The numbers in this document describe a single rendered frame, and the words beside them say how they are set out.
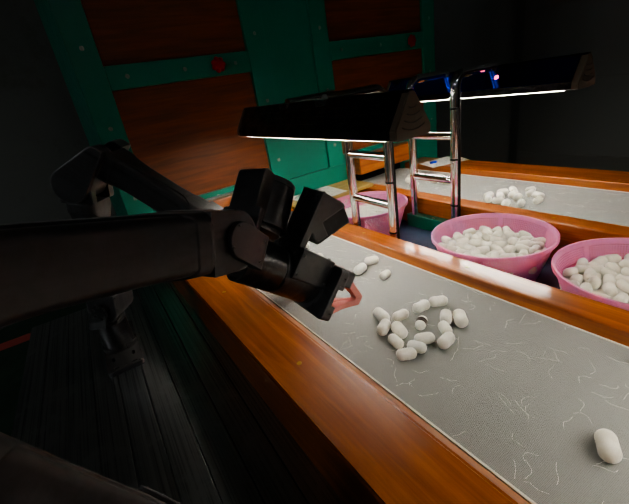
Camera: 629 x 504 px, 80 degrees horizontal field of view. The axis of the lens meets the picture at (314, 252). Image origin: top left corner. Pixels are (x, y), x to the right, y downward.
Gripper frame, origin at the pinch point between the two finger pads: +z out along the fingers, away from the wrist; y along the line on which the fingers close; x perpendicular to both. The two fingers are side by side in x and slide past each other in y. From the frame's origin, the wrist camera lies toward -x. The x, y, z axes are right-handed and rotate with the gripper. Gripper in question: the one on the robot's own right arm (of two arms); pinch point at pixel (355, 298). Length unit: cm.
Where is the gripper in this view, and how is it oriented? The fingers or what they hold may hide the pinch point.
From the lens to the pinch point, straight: 54.3
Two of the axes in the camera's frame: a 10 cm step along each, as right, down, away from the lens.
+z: 7.3, 3.1, 6.1
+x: -4.1, 9.1, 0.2
